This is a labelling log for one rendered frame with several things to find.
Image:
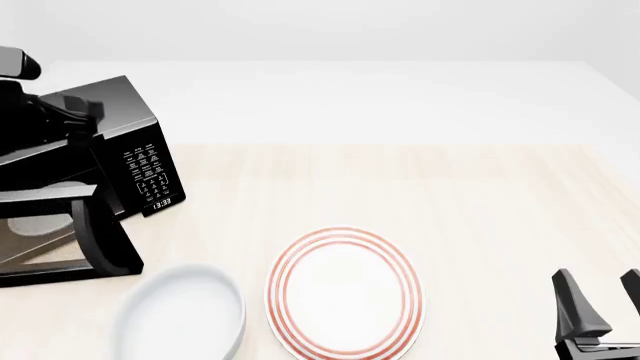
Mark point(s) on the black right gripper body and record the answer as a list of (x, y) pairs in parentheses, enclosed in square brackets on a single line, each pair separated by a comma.
[(595, 352)]

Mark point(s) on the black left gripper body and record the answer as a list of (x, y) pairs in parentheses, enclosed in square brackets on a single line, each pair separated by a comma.
[(75, 123)]

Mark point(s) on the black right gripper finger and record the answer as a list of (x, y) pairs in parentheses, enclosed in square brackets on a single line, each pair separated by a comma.
[(634, 288), (575, 311)]

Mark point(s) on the black and grey left robot arm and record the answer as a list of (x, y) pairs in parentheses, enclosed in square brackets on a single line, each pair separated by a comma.
[(15, 108)]

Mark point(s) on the white microwave turntable plate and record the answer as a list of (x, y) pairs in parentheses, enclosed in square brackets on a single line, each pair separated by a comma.
[(65, 186)]

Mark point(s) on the black microwave oven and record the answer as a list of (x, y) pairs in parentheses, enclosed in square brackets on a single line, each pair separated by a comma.
[(142, 165)]

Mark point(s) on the white shallow bowl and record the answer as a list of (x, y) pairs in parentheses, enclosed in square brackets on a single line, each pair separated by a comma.
[(175, 315)]

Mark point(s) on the white plate with red rings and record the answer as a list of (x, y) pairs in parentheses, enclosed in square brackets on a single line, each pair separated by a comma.
[(345, 296)]

